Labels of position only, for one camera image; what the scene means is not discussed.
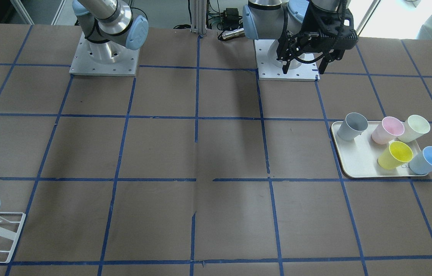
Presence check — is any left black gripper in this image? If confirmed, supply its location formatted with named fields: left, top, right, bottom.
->
left=277, top=8, right=358, bottom=75

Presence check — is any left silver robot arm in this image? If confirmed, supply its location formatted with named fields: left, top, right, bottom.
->
left=243, top=0, right=358, bottom=74

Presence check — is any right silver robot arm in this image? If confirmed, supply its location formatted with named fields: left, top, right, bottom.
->
left=72, top=0, right=149, bottom=64

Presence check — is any grey plastic cup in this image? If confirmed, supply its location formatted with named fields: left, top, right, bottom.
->
left=337, top=112, right=368, bottom=141

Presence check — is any pink plastic cup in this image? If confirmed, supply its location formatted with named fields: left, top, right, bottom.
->
left=371, top=117, right=405, bottom=145

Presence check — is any cream plastic cup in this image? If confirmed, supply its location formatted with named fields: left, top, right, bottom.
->
left=398, top=115, right=431, bottom=143

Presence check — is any yellow plastic cup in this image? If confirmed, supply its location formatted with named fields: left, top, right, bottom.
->
left=377, top=141, right=413, bottom=170

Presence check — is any blue plastic cup on tray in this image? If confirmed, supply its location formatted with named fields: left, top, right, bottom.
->
left=409, top=146, right=432, bottom=175

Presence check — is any beige serving tray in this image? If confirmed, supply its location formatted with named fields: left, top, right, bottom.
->
left=331, top=121, right=418, bottom=178

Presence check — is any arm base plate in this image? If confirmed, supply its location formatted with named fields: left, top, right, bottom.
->
left=254, top=38, right=321, bottom=82
left=69, top=35, right=140, bottom=77

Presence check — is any aluminium frame post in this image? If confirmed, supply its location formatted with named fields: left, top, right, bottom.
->
left=189, top=0, right=208, bottom=36

